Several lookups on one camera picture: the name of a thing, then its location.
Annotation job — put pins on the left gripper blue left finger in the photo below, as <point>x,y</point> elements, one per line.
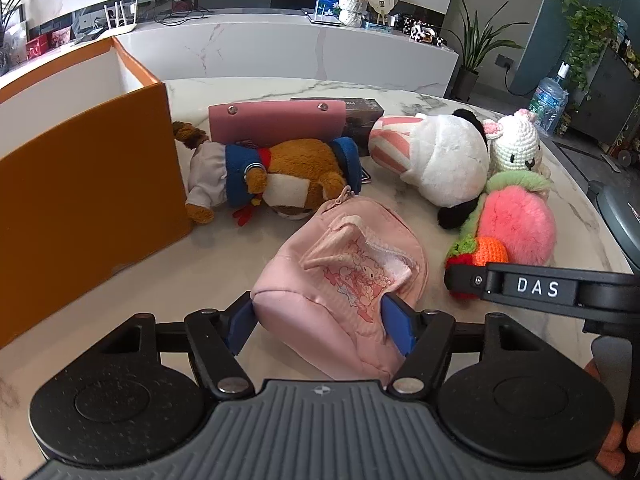
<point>241,321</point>

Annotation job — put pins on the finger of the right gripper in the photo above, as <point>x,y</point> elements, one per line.
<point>465,280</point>

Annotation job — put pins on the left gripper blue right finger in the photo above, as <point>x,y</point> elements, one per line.
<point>400,322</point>

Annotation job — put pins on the orange crochet strawberry toy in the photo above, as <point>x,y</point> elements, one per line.
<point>476,251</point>

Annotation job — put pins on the pink fluffy peach plush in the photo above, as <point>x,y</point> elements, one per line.
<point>514,210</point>

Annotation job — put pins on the pink fabric pouch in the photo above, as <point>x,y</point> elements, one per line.
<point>321,293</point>

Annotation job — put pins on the white crochet bunny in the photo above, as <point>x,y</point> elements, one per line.
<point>514,144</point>

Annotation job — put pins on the brown sailor plush toy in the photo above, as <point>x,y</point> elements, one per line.
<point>293,178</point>

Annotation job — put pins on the pink snap wallet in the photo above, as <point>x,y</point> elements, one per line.
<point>267,123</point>

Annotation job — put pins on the dark photo card box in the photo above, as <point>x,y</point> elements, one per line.
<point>362,117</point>

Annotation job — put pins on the grey round chair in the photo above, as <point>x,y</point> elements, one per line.
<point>620,212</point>

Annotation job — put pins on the dark metal cabinet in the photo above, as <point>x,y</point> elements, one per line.
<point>609,113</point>

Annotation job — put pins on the blue water jug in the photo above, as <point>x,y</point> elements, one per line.
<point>549,101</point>

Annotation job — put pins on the orange cardboard box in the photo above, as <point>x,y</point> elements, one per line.
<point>90,179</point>

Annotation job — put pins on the potted green plant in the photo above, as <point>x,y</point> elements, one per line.
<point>476,41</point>

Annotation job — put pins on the black white cow figurine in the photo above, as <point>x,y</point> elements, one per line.
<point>423,33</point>

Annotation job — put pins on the hanging ivy plant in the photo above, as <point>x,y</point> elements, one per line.
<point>590,30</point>

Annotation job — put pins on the white marble tv console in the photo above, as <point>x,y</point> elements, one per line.
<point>259,46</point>

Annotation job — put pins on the small teddy bear in pot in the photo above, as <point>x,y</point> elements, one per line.
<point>351,12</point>

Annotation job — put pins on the white wifi router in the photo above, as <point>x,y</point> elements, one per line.
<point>120,20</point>

